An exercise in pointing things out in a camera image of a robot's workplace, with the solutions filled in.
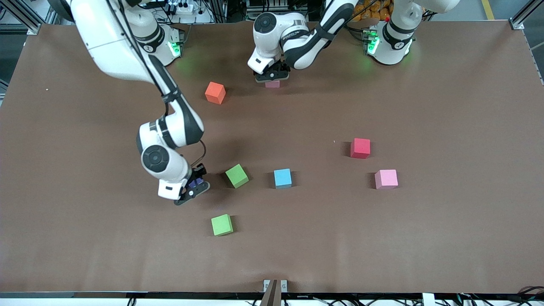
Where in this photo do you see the blue foam cube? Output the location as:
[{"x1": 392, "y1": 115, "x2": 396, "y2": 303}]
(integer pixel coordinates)
[{"x1": 274, "y1": 168, "x2": 292, "y2": 189}]

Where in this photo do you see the light pink foam cube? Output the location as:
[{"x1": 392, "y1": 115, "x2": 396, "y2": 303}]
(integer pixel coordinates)
[{"x1": 374, "y1": 169, "x2": 399, "y2": 190}]

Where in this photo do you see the bag of orange fruit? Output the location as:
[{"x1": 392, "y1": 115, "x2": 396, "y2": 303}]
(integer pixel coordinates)
[{"x1": 351, "y1": 0, "x2": 394, "y2": 22}]

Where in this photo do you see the aluminium frame profile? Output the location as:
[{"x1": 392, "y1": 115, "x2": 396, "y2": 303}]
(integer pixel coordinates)
[
  {"x1": 509, "y1": 0, "x2": 544, "y2": 30},
  {"x1": 0, "y1": 0, "x2": 44, "y2": 35}
]

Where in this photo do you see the grey equipment box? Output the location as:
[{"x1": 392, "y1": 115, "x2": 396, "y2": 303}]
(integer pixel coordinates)
[{"x1": 246, "y1": 0, "x2": 290, "y2": 14}]

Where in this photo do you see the red foam cube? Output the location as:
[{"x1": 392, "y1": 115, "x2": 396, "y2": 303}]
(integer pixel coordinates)
[{"x1": 350, "y1": 138, "x2": 371, "y2": 159}]

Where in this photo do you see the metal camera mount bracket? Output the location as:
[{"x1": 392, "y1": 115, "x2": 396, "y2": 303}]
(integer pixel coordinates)
[{"x1": 260, "y1": 279, "x2": 288, "y2": 306}]

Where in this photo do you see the green foam cube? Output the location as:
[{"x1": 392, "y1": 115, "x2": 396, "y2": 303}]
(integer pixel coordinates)
[
  {"x1": 211, "y1": 214, "x2": 234, "y2": 236},
  {"x1": 225, "y1": 164, "x2": 249, "y2": 189}
]

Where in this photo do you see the orange foam cube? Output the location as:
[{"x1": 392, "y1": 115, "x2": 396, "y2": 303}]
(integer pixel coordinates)
[{"x1": 205, "y1": 82, "x2": 226, "y2": 105}]

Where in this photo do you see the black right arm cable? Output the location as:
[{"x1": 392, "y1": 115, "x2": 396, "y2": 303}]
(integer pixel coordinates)
[{"x1": 106, "y1": 0, "x2": 208, "y2": 167}]

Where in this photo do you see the dark cable bundle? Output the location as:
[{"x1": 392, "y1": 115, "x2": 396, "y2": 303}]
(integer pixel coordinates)
[{"x1": 457, "y1": 286, "x2": 544, "y2": 306}]

